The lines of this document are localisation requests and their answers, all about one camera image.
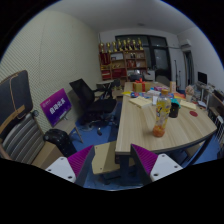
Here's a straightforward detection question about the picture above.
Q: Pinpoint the purple sign board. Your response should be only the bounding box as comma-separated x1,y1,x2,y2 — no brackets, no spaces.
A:
40,89,71,126

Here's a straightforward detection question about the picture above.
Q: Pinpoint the black cup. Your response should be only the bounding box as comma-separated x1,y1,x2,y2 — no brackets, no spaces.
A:
169,103,179,118

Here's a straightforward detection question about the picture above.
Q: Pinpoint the red round coaster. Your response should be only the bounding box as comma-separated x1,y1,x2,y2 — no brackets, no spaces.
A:
189,111,198,117

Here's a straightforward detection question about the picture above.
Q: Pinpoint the dark window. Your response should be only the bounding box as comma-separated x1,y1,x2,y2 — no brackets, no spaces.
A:
115,35,171,80

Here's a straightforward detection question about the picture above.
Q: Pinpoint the wooden bench seat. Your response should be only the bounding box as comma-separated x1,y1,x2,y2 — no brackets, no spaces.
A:
91,140,136,176

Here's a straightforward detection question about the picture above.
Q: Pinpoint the light wooden board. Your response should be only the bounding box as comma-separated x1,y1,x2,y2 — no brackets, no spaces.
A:
129,97,152,108

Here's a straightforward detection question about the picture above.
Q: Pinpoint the black office chair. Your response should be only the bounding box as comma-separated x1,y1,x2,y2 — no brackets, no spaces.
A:
70,79,117,124

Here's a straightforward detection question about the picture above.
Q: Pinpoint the wooden trophy shelf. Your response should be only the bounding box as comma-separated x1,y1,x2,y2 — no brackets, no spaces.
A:
98,38,147,80

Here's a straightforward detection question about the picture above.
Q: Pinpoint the computer monitor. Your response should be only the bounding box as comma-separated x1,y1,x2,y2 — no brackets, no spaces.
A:
198,72,207,84

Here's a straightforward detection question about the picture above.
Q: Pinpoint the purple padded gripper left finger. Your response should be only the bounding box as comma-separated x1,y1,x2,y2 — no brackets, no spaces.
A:
46,145,95,187

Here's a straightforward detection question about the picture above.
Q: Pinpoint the white air conditioner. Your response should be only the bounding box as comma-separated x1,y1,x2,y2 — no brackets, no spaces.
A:
180,39,191,48

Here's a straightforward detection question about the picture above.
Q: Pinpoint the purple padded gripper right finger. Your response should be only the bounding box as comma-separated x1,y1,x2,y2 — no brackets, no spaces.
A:
131,144,182,185

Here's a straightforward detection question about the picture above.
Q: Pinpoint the yellow gift box red ribbon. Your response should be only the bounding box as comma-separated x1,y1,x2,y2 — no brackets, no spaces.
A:
132,79,151,92

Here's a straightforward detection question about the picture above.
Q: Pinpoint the long wooden table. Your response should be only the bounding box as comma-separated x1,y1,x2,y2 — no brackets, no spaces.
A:
114,80,218,186

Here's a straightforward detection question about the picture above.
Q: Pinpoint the yellow flat box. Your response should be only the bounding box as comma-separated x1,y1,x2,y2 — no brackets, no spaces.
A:
180,100,196,111

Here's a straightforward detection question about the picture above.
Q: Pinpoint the grey striped chair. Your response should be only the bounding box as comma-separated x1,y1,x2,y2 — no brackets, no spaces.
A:
0,70,44,164

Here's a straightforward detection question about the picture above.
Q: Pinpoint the orange juice plastic bottle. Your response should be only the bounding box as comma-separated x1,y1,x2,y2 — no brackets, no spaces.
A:
153,89,171,137

